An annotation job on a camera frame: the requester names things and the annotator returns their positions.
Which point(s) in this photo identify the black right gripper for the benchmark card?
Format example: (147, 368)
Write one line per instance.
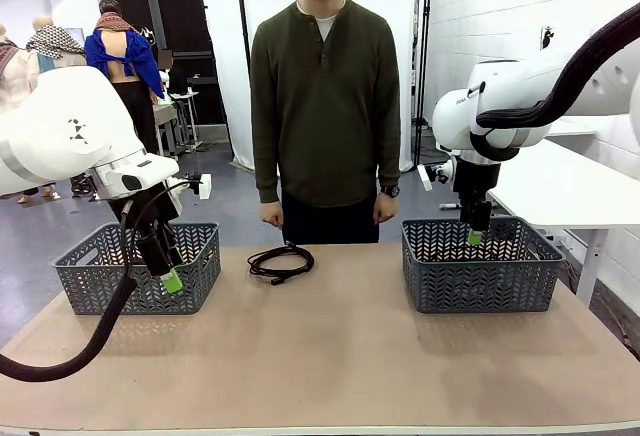
(475, 181)

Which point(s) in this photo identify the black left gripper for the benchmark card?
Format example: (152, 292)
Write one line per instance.
(147, 211)

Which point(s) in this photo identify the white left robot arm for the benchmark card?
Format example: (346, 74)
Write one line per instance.
(60, 131)

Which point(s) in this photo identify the person's right forearm green sleeve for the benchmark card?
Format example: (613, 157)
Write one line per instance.
(269, 166)

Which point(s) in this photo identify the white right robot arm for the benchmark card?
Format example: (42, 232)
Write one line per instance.
(500, 91)

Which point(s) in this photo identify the person's left forearm green sleeve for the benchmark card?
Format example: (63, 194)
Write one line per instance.
(389, 156)

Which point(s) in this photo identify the person's left hand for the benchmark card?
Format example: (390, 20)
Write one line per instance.
(386, 208)

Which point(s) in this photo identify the person's right hand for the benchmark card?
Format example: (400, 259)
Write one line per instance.
(271, 213)

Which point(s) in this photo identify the grey plastic lattice basket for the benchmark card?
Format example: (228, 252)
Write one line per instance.
(200, 286)
(480, 286)

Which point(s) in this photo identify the black wristwatch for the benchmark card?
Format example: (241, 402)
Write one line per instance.
(390, 190)

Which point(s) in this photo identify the white side table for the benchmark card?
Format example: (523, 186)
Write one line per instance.
(575, 191)

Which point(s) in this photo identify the white background table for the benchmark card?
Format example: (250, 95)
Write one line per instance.
(172, 111)

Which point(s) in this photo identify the person in grey shirt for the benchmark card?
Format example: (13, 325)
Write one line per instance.
(165, 76)

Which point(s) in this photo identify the black braided right arm sleeve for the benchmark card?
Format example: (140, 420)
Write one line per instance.
(575, 81)

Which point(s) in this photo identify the mannequin in blue shirt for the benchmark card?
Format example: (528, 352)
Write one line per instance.
(140, 61)

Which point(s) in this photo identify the person in dark green shirt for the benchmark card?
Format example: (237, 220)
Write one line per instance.
(320, 106)

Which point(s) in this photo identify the white backdrop screen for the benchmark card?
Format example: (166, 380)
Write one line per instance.
(225, 56)

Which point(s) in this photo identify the black light stand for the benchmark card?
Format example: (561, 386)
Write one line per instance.
(425, 16)

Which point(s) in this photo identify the mannequin in beige and red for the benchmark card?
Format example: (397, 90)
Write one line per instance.
(15, 81)

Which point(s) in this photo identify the small computer monitor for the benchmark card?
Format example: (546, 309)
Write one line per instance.
(76, 34)

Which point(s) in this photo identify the mannequin with patterned scarf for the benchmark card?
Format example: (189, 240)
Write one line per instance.
(52, 41)

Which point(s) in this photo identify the black shelf unit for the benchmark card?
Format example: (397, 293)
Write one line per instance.
(185, 11)

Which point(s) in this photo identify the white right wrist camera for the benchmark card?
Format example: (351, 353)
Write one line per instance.
(426, 178)

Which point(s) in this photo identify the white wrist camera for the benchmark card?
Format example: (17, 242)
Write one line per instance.
(205, 186)
(426, 178)

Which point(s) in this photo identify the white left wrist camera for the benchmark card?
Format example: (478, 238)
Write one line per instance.
(205, 186)

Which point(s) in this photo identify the black wall mounted device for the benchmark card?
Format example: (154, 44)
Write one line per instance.
(548, 37)

